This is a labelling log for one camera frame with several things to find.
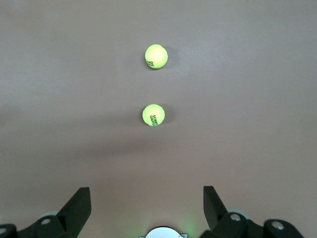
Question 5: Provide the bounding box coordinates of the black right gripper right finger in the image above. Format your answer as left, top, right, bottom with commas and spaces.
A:
200, 185, 306, 238

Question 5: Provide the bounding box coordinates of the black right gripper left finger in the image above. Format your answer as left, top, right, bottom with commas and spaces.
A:
0, 186, 92, 238

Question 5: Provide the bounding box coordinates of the brown table mat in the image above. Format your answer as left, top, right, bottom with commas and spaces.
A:
0, 0, 317, 238

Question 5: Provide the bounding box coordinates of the yellow tennis ball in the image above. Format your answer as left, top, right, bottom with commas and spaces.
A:
144, 44, 168, 70
142, 104, 166, 127

